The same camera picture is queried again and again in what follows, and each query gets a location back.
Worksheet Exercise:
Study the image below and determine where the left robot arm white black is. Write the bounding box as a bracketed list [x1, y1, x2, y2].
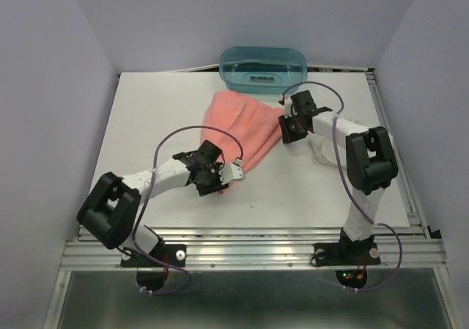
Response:
[77, 141, 228, 266]

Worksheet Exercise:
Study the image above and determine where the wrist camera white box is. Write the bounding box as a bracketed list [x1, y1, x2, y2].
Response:
[284, 97, 296, 118]
[219, 163, 245, 184]

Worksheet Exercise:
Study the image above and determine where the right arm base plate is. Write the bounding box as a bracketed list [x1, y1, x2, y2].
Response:
[309, 241, 381, 292]

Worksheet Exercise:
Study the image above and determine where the grey fabric basket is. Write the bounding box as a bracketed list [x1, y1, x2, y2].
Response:
[219, 47, 308, 95]

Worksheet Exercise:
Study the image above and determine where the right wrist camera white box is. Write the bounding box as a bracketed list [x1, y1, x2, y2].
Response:
[284, 97, 296, 118]

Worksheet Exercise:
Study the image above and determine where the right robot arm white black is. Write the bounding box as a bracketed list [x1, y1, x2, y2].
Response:
[278, 91, 399, 263]

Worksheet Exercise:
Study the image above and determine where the aluminium frame rail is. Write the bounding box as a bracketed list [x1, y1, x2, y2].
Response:
[43, 63, 461, 329]

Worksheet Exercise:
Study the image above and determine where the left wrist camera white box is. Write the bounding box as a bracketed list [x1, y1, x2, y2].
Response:
[219, 163, 245, 184]

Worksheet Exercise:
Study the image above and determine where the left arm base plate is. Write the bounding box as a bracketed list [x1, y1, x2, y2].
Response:
[117, 242, 192, 296]

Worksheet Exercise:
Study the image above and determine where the white pleated skirt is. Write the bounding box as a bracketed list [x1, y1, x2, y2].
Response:
[310, 115, 370, 169]

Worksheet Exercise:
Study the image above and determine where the pink skirt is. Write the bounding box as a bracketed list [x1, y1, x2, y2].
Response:
[200, 91, 284, 173]

